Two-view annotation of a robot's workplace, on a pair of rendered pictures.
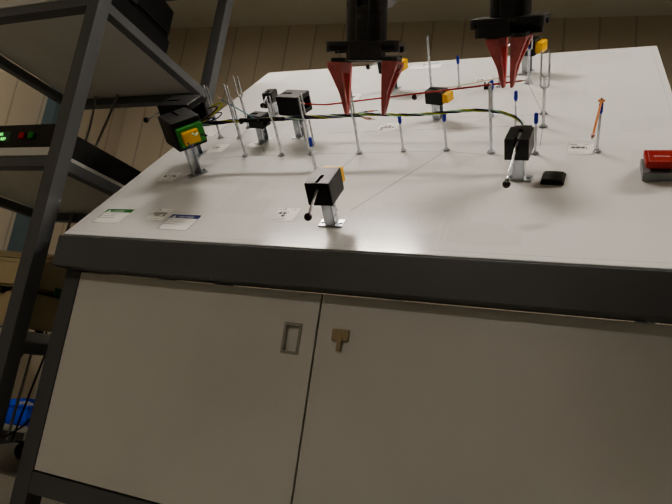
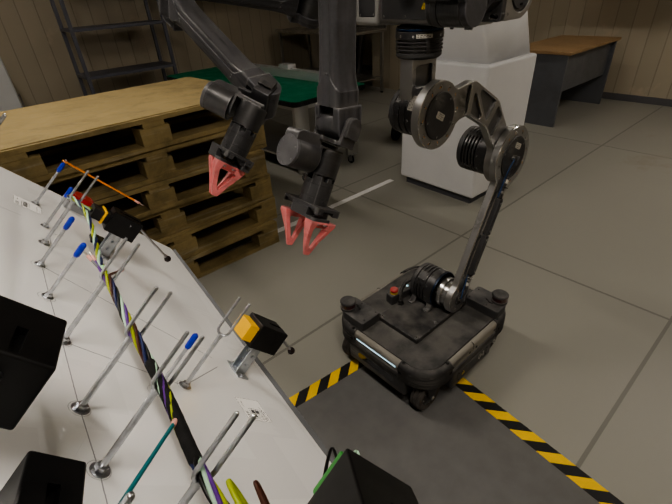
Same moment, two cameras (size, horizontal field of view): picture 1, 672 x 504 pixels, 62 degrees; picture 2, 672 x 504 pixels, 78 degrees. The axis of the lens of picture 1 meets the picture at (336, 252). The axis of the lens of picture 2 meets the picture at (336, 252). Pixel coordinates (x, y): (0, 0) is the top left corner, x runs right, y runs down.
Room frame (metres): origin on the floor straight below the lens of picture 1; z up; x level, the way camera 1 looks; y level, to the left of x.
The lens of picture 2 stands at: (1.31, 0.45, 1.48)
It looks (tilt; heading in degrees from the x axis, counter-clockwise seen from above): 33 degrees down; 214
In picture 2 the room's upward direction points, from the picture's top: 4 degrees counter-clockwise
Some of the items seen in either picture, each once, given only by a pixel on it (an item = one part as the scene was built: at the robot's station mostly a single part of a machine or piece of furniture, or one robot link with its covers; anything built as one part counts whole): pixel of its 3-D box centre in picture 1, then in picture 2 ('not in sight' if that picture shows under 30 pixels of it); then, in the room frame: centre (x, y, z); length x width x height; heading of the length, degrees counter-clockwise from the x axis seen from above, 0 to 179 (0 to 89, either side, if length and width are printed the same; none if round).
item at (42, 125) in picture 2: not in sight; (140, 186); (-0.05, -1.91, 0.49); 1.39 x 0.96 x 0.99; 165
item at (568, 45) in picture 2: not in sight; (558, 78); (-4.65, -0.21, 0.38); 1.37 x 0.71 x 0.77; 164
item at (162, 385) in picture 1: (171, 386); not in sight; (1.08, 0.26, 0.60); 0.55 x 0.02 x 0.39; 68
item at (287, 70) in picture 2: not in sight; (257, 110); (-1.99, -2.68, 0.42); 2.31 x 0.91 x 0.84; 76
